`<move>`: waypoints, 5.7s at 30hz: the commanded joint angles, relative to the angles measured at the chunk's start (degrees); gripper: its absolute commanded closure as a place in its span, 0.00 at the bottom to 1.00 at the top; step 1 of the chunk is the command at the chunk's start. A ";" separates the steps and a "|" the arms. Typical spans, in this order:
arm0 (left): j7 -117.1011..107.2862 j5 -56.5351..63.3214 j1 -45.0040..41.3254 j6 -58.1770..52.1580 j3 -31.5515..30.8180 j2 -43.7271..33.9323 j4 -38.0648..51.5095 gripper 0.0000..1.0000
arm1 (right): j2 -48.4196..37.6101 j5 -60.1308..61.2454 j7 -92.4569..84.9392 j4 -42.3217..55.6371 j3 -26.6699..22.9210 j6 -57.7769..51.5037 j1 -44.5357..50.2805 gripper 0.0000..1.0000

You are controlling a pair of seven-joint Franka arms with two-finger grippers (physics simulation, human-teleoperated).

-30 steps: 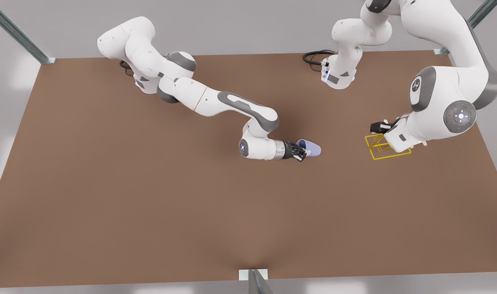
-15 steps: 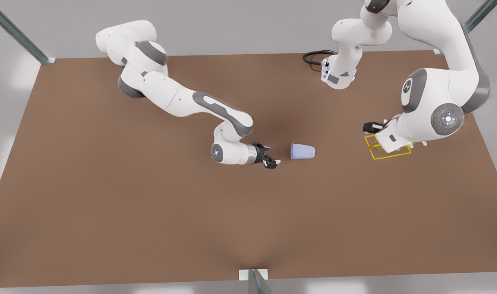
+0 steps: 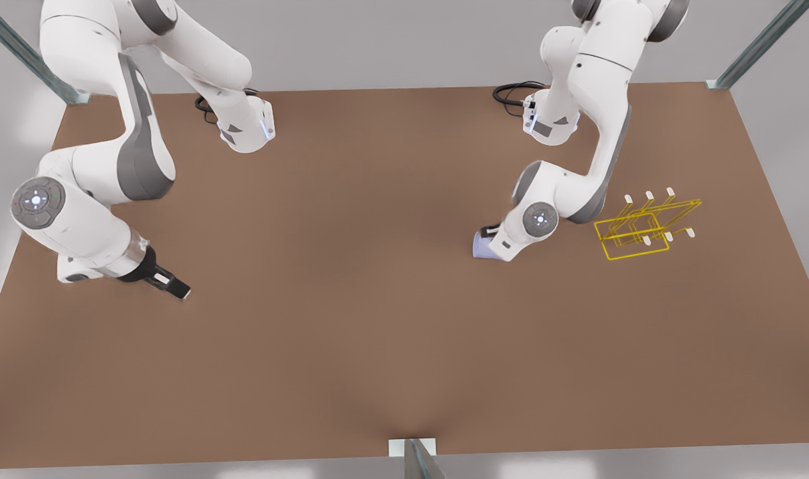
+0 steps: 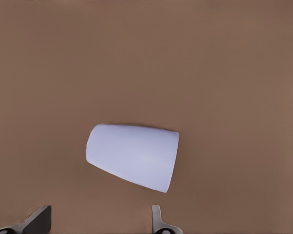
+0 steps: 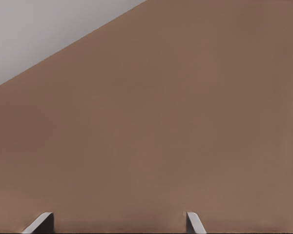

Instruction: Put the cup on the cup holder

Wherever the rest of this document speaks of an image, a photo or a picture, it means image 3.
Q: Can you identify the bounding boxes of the lavender cup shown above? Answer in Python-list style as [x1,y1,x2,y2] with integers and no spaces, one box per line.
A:
[472,230,508,262]

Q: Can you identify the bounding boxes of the black cable loop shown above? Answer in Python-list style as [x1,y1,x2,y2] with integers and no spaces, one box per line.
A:
[492,81,547,118]
[194,88,260,125]

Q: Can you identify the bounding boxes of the yellow wire cup holder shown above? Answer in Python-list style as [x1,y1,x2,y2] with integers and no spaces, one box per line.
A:
[594,187,703,261]

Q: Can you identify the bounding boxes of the silver frame post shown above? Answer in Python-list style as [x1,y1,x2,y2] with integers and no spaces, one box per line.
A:
[705,0,809,91]
[0,0,92,106]
[388,438,446,479]

